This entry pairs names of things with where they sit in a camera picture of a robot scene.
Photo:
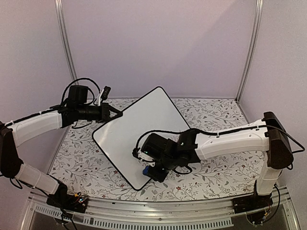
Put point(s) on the aluminium corner post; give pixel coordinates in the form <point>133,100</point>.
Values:
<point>251,49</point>
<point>64,38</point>

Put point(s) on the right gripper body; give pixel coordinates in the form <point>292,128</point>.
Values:
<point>159,176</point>

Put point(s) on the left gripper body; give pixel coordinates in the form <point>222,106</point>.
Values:
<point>100,116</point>

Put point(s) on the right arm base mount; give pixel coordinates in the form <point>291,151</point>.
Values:
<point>256,207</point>

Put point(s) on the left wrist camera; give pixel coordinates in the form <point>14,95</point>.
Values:
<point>103,95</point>

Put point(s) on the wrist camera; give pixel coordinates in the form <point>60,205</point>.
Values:
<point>103,95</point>
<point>142,158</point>

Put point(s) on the blue whiteboard eraser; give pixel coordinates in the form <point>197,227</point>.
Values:
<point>146,171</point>

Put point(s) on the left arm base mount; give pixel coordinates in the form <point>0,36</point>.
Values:
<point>77,202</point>

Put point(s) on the white whiteboard black frame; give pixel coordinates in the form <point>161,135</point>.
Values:
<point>117,138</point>

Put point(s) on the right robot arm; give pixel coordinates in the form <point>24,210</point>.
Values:
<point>167,150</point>

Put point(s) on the right aluminium corner post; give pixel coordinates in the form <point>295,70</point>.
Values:
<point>251,49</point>

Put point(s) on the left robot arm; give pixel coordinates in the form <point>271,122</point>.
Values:
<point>72,108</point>

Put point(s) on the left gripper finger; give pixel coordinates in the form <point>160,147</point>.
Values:
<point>115,112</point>
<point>114,117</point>

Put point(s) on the floral patterned table mat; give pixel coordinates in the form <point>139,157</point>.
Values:
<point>81,165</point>

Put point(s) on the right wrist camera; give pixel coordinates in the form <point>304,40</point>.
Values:
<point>142,158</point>

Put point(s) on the front aluminium rail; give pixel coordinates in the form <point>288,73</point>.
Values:
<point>210,214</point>

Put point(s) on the left aluminium corner post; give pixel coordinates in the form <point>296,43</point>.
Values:
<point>64,38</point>

